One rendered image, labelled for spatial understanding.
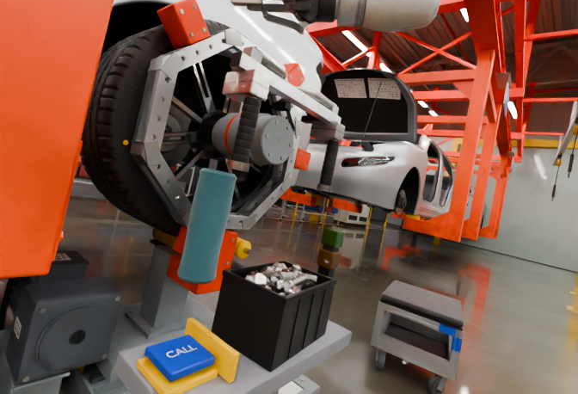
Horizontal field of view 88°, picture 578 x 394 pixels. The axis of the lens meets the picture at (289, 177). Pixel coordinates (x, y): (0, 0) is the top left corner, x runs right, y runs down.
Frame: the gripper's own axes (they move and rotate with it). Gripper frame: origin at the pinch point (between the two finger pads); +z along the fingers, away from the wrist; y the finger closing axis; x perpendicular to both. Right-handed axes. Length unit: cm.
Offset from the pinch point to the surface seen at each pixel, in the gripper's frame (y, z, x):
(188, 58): -13.2, 13.4, 2.2
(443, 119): -53, -250, -545
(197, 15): -3.1, 12.3, -1.0
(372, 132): -69, -91, -366
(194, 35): -7.8, 12.6, 0.2
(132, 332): -90, 30, 9
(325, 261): -57, -23, 13
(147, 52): -12.3, 23.6, 2.4
